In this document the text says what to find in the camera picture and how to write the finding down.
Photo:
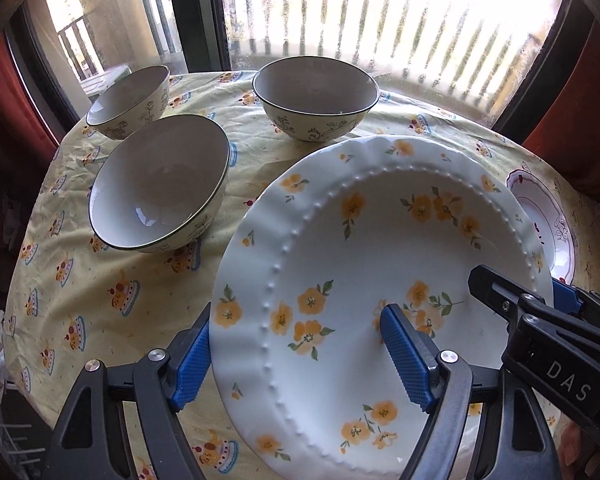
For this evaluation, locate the white plate with yellow flowers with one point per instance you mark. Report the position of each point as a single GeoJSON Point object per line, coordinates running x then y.
{"type": "Point", "coordinates": [330, 240]}

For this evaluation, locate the yellow printed tablecloth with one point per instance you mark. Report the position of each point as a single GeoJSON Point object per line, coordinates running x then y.
{"type": "Point", "coordinates": [130, 270]}

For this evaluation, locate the white plate with red pattern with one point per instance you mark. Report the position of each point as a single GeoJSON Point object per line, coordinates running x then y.
{"type": "Point", "coordinates": [545, 220]}

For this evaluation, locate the cream floral bowl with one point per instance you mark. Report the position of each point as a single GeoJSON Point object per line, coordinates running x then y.
{"type": "Point", "coordinates": [125, 100]}
{"type": "Point", "coordinates": [160, 185]}
{"type": "Point", "coordinates": [315, 90]}

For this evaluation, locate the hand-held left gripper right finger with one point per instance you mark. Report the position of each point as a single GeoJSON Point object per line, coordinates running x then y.
{"type": "Point", "coordinates": [405, 355]}

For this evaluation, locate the red curtain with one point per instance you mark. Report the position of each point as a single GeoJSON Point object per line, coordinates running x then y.
{"type": "Point", "coordinates": [10, 90]}
{"type": "Point", "coordinates": [590, 85]}

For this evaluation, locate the dark window frame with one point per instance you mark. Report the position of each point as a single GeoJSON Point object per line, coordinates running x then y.
{"type": "Point", "coordinates": [195, 10]}

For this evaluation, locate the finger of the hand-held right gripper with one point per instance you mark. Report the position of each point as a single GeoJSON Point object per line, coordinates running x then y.
{"type": "Point", "coordinates": [567, 296]}
{"type": "Point", "coordinates": [490, 290]}

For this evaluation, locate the balcony railing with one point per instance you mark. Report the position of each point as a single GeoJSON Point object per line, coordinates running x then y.
{"type": "Point", "coordinates": [152, 15]}

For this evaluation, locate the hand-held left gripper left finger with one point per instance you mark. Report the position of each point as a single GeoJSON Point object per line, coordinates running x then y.
{"type": "Point", "coordinates": [192, 360]}

